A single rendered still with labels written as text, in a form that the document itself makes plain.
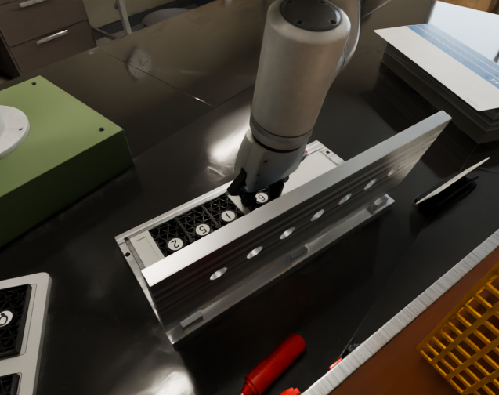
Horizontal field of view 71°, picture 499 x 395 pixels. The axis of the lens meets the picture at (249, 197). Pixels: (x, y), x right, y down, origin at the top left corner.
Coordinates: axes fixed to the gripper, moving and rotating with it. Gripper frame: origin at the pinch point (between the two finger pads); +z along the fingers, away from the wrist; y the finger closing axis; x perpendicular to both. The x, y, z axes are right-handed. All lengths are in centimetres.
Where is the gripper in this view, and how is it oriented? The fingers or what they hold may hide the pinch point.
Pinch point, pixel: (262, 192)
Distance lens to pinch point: 60.4
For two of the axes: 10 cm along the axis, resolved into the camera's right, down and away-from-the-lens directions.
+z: -1.2, 5.4, 8.3
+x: 5.6, 7.3, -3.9
